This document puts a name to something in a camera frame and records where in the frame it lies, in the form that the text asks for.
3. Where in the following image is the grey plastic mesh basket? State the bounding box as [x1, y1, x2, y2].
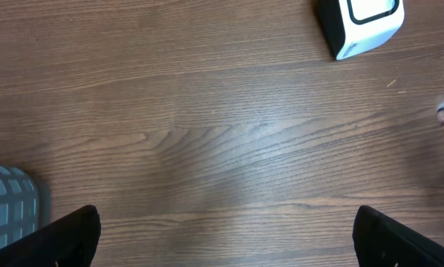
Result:
[0, 165, 39, 249]

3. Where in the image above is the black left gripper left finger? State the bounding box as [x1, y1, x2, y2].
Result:
[0, 205, 101, 267]

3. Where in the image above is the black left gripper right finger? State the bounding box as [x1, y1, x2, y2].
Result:
[353, 205, 444, 267]

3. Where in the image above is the white barcode scanner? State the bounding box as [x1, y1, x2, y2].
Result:
[317, 0, 405, 61]

